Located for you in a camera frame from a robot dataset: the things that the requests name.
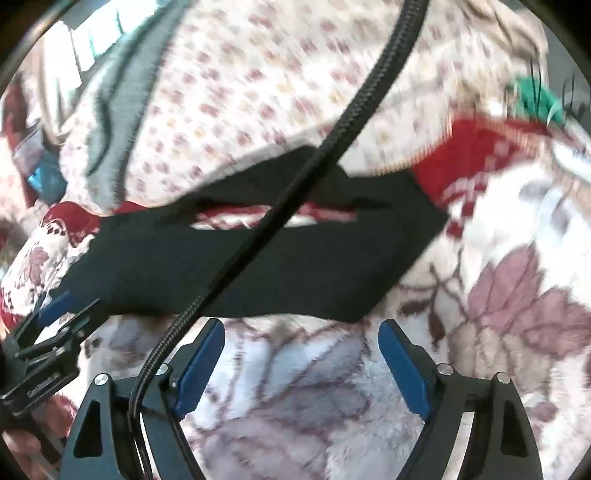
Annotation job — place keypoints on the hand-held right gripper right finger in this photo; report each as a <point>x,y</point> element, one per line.
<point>405,369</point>

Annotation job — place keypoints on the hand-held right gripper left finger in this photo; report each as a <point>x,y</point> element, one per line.
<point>199,367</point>

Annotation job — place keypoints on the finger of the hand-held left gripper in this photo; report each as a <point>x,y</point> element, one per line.
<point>57,307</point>

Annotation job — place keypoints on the black pants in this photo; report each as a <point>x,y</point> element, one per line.
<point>300,277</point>

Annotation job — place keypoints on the floral plush blanket red border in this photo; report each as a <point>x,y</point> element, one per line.
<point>508,300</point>

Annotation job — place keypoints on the blue object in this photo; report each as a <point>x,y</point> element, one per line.
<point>46,182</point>

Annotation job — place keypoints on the grey cloth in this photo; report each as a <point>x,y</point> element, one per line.
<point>134,101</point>

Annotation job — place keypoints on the white bag with green mark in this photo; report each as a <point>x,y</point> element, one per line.
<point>531,99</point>

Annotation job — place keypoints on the small-flower print bedsheet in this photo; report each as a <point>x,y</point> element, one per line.
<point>277,69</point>

